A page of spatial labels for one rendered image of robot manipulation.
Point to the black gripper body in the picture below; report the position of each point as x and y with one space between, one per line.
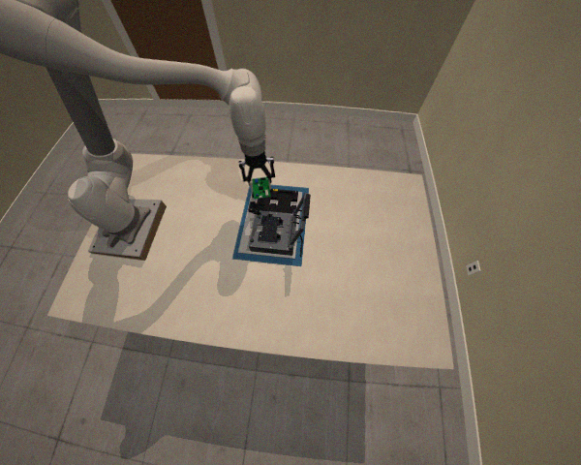
255 160

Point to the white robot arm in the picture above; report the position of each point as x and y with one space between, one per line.
29 33

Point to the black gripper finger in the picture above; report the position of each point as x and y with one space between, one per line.
249 177
266 171

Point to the green circuit board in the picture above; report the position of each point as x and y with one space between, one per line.
261 188

